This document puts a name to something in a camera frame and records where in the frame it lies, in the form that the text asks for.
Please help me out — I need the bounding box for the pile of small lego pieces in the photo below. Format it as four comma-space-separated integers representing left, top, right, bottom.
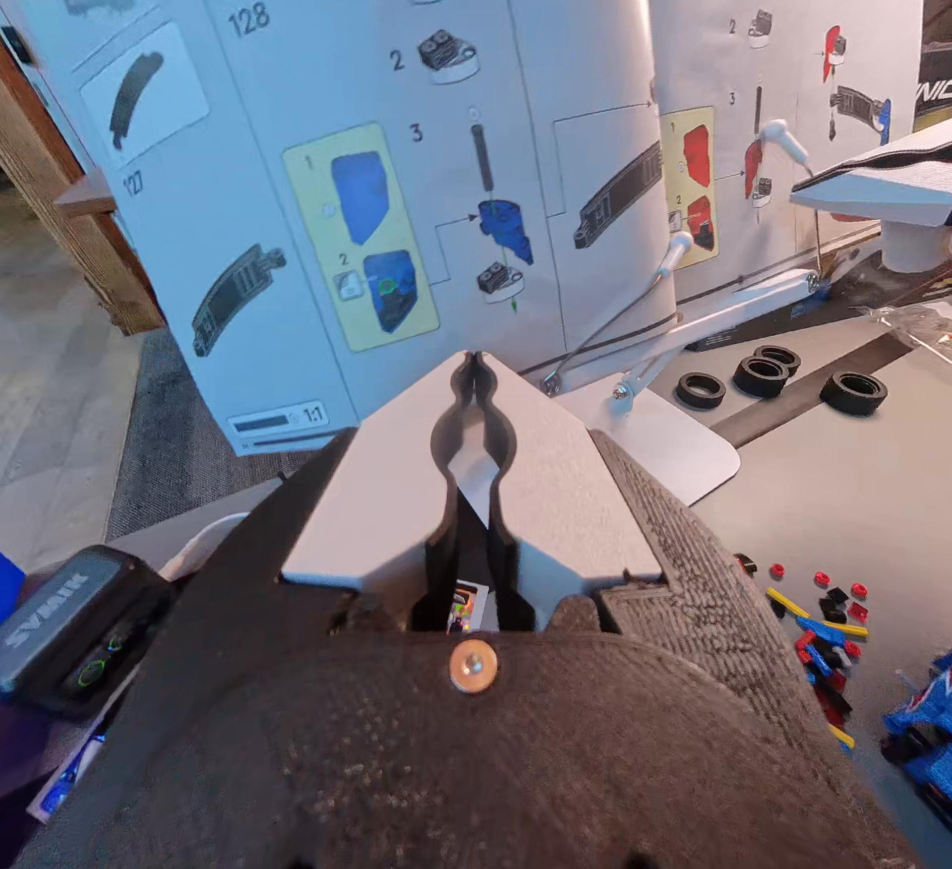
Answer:
732, 552, 873, 755

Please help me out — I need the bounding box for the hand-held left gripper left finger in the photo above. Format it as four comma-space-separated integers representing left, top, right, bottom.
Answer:
280, 351, 477, 592

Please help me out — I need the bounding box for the grey rug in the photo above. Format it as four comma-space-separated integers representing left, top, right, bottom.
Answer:
104, 326, 359, 544

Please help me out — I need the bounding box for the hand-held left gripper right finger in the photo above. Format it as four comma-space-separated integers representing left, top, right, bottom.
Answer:
475, 351, 664, 626

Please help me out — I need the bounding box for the blue object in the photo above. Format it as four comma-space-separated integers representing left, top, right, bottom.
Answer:
0, 552, 28, 621

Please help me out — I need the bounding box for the wooden frame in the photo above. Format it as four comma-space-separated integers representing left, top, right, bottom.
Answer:
0, 43, 166, 336

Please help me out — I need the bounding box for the red white blue lego car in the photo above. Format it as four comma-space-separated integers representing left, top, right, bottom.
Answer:
881, 653, 952, 793

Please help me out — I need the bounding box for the lego set box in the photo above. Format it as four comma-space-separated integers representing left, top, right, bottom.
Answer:
788, 0, 952, 334

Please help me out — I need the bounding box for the white instruction manual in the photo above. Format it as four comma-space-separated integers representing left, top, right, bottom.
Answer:
18, 0, 931, 458

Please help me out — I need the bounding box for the black electronic device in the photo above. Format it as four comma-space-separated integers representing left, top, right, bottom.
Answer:
0, 545, 177, 719

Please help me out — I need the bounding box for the wide black lego tire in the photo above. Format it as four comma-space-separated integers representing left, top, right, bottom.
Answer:
820, 370, 889, 417

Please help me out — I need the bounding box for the clear plastic bag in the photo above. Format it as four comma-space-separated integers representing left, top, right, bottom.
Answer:
854, 299, 952, 358

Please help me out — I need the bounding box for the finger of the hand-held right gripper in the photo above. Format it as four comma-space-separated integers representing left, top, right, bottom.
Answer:
813, 112, 952, 174
789, 155, 952, 275

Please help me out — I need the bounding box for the white book stand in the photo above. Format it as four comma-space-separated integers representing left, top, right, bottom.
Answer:
519, 118, 831, 507

